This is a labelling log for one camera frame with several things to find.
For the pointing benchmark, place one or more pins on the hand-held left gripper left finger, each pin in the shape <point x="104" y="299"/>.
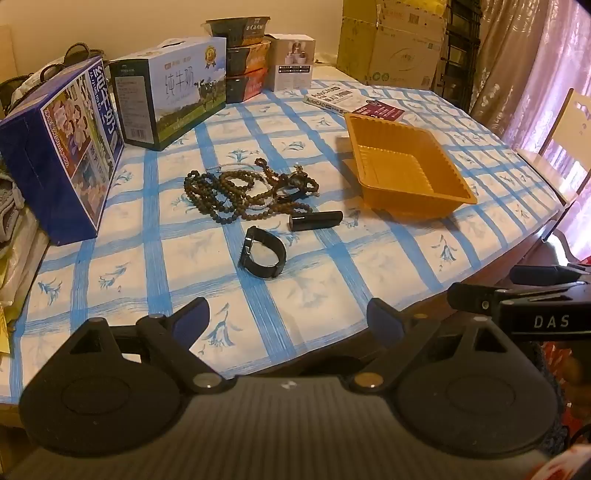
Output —
<point x="191" y="318"/>

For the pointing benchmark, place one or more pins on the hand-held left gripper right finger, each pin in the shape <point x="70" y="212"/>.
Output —
<point x="383" y="319"/>

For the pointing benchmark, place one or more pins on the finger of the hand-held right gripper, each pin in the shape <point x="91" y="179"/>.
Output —
<point x="473" y="297"/>
<point x="545" y="276"/>

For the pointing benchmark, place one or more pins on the black band wristwatch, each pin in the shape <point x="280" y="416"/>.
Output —
<point x="251" y="258"/>

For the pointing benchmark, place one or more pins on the black lipstick tube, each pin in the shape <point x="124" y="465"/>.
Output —
<point x="318" y="219"/>

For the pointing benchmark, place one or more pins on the yellow plastic tray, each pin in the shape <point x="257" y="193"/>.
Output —
<point x="397" y="170"/>

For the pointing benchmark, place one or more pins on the gold faced black wristwatch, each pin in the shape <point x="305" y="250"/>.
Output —
<point x="295" y="182"/>

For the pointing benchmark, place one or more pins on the blue checked tablecloth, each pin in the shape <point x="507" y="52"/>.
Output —
<point x="184" y="258"/>

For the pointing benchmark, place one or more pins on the white wooden chair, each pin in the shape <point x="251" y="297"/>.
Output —
<point x="568" y="134"/>

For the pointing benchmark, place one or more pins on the red floral cloth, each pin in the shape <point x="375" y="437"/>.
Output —
<point x="572" y="461"/>

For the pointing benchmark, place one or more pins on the beige plastic bag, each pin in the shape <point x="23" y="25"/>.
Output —
<point x="18" y="267"/>

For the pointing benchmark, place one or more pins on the grey knitted cloth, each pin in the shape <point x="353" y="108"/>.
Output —
<point x="9" y="207"/>

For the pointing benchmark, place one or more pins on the blue printed carton box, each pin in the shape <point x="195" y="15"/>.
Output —
<point x="55" y="147"/>

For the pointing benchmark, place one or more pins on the pink sheer curtain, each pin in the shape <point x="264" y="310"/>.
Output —
<point x="568" y="55"/>

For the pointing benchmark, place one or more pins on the brown patterned curtain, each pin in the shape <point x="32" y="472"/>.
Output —
<point x="508" y="55"/>

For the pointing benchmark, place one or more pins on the white maroon book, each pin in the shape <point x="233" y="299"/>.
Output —
<point x="341" y="99"/>

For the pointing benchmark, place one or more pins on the white green milk carton box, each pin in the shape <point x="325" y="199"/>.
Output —
<point x="175" y="87"/>

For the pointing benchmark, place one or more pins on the stack of black crates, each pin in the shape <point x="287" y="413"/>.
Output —
<point x="459" y="50"/>

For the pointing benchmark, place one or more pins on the large cardboard box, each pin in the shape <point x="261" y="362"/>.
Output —
<point x="392" y="50"/>

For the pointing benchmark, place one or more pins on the orange instant noodle bowl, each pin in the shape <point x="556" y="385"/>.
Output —
<point x="249" y="57"/>

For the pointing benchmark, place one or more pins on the white product box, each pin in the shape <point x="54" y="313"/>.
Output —
<point x="291" y="64"/>

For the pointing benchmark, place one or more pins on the black instant noodle bowl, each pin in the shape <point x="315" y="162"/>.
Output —
<point x="240" y="27"/>

